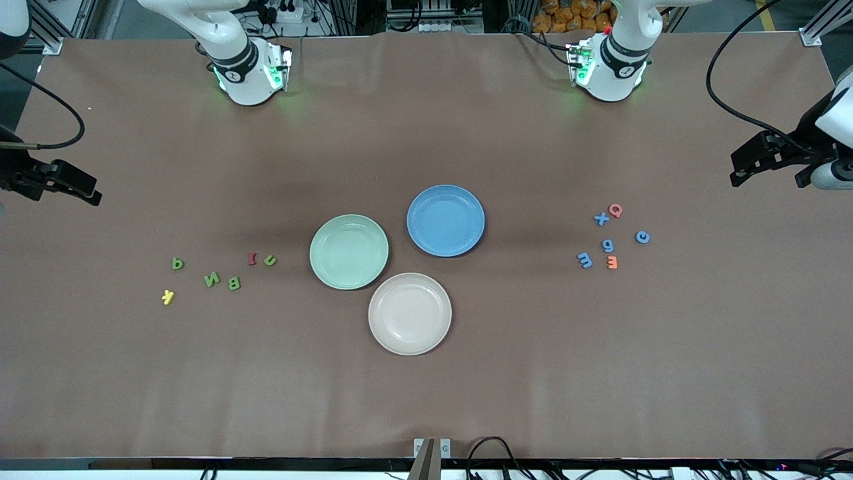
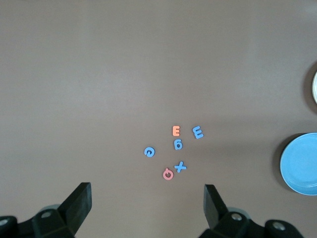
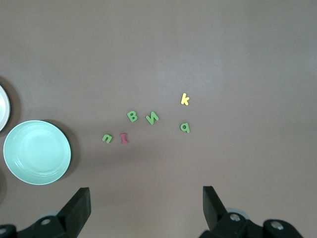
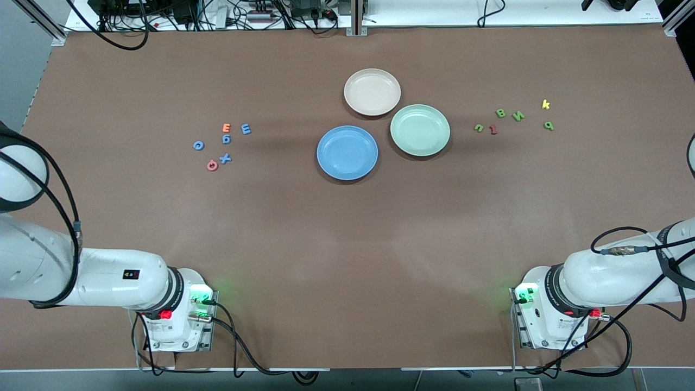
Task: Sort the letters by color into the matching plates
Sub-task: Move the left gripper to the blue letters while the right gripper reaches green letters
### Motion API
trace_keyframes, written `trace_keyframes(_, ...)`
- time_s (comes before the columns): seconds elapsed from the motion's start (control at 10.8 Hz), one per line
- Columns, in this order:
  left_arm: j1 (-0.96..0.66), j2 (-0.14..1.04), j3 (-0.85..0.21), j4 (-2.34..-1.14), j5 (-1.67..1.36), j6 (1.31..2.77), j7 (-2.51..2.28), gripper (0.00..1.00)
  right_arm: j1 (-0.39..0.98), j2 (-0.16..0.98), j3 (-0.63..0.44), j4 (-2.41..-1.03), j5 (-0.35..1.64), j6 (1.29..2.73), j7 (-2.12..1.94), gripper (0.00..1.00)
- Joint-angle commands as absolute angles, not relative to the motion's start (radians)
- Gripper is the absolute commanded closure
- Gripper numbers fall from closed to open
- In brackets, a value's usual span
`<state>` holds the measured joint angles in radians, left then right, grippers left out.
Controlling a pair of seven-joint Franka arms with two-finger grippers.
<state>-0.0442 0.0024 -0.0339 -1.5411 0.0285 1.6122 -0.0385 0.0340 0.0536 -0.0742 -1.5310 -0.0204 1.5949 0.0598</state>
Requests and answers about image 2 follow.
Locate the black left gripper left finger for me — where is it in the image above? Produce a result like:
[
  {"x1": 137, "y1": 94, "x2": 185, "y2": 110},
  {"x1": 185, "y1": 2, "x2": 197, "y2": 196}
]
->
[{"x1": 0, "y1": 182, "x2": 93, "y2": 238}]

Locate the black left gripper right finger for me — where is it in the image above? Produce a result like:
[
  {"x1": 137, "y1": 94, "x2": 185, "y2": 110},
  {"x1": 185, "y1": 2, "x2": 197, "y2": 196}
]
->
[{"x1": 198, "y1": 183, "x2": 305, "y2": 238}]

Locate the blue foam letter E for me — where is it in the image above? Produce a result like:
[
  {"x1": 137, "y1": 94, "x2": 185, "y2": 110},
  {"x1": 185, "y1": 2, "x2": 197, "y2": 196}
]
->
[{"x1": 192, "y1": 125, "x2": 205, "y2": 139}]

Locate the blue foam letter X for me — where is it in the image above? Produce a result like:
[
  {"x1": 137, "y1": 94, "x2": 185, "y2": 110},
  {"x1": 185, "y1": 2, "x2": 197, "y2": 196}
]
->
[{"x1": 174, "y1": 161, "x2": 187, "y2": 173}]

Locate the blue plate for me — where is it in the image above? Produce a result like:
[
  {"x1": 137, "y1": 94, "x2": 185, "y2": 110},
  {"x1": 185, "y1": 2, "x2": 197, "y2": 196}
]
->
[{"x1": 280, "y1": 132, "x2": 317, "y2": 195}]

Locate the brown table cover mat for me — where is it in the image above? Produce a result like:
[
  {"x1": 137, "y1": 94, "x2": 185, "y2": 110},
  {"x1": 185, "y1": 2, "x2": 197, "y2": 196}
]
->
[{"x1": 0, "y1": 0, "x2": 317, "y2": 238}]

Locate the pale pink plate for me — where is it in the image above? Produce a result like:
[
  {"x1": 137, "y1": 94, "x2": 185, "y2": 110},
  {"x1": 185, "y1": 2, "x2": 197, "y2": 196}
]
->
[{"x1": 311, "y1": 70, "x2": 317, "y2": 104}]

